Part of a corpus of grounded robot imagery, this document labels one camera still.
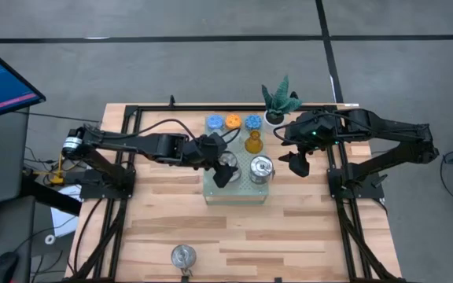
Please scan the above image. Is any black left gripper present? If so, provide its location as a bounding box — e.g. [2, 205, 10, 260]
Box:
[181, 135, 238, 189]

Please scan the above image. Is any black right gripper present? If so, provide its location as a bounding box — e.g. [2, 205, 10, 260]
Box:
[277, 112, 333, 178]

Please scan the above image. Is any silver lidded tin candle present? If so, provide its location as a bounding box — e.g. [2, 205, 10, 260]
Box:
[218, 151, 244, 184]
[170, 244, 197, 276]
[249, 155, 275, 186]

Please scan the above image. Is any amber ribbed glass holder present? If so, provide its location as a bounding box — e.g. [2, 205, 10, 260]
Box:
[244, 130, 264, 155]

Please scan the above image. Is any green perforated metal shelf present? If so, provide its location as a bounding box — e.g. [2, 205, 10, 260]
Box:
[202, 113, 270, 206]

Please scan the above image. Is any snake plant in white pot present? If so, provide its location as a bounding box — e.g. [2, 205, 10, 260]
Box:
[260, 75, 304, 135]

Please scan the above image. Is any white paper sheet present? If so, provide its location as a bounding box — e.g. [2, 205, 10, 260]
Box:
[50, 184, 83, 239]

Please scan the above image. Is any black metal beam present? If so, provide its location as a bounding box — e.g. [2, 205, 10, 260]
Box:
[20, 175, 83, 217]

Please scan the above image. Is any grey desk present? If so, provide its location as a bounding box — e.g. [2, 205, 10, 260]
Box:
[0, 108, 37, 283]

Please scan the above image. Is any black computer mouse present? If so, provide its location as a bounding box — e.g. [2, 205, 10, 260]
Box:
[0, 251, 20, 283]

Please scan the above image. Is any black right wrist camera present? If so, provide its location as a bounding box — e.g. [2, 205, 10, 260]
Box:
[291, 137, 322, 157]

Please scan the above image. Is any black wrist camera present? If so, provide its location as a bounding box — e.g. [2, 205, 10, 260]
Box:
[291, 137, 322, 157]
[206, 132, 230, 153]

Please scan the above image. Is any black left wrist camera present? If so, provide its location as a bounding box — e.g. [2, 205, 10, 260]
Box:
[206, 132, 230, 153]

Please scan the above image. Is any black right camera cable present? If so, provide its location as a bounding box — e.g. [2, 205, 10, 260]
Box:
[272, 112, 348, 147]

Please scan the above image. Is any black camera cable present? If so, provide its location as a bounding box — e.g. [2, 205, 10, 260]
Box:
[130, 118, 242, 145]
[272, 112, 348, 147]

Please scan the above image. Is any black left camera cable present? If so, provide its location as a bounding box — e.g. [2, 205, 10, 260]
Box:
[130, 118, 242, 145]

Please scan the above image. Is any black aluminium table frame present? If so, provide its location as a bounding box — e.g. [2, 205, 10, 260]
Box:
[64, 95, 404, 283]

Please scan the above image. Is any yellow cable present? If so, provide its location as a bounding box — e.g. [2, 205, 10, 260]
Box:
[51, 151, 67, 186]

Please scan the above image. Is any thick black cable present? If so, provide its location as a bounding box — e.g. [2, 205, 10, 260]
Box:
[72, 198, 105, 276]

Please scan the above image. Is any thin black cable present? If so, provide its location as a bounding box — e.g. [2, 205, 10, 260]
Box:
[13, 111, 101, 123]

